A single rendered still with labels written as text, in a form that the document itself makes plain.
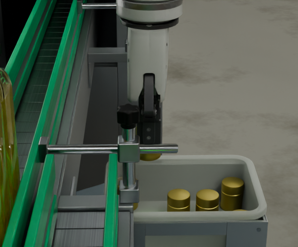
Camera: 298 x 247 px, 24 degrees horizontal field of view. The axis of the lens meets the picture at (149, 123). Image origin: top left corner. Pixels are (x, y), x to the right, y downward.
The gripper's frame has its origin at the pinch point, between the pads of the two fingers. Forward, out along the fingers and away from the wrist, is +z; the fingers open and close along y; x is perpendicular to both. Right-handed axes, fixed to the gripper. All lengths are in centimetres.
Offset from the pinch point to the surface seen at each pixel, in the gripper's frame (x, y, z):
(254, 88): 59, -284, 111
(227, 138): 37, -221, 111
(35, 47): -21.9, -40.9, 2.9
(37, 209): -11.2, 26.2, -3.0
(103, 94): -11, -73, 26
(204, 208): 8.2, -0.8, 13.5
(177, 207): 4.2, -0.8, 13.4
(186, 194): 5.6, -2.2, 12.1
